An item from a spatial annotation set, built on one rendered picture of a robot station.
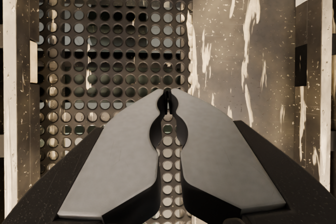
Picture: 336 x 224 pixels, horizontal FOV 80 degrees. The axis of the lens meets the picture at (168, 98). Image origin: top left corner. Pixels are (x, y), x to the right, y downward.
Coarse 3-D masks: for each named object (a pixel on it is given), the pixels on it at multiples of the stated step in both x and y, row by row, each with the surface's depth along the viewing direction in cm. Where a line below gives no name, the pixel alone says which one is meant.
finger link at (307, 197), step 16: (240, 128) 8; (256, 144) 7; (272, 144) 7; (272, 160) 7; (288, 160) 7; (272, 176) 6; (288, 176) 6; (304, 176) 6; (288, 192) 6; (304, 192) 6; (320, 192) 6; (288, 208) 5; (304, 208) 5; (320, 208) 5
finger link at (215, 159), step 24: (168, 96) 12; (192, 96) 11; (192, 120) 9; (216, 120) 9; (192, 144) 8; (216, 144) 8; (240, 144) 7; (192, 168) 7; (216, 168) 7; (240, 168) 7; (192, 192) 6; (216, 192) 6; (240, 192) 6; (264, 192) 6; (216, 216) 6; (240, 216) 6
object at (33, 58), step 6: (30, 42) 38; (30, 48) 38; (36, 48) 40; (30, 54) 38; (36, 54) 40; (30, 60) 38; (36, 60) 40; (30, 66) 38; (36, 66) 40; (30, 72) 38; (36, 72) 40; (30, 78) 38; (36, 78) 40
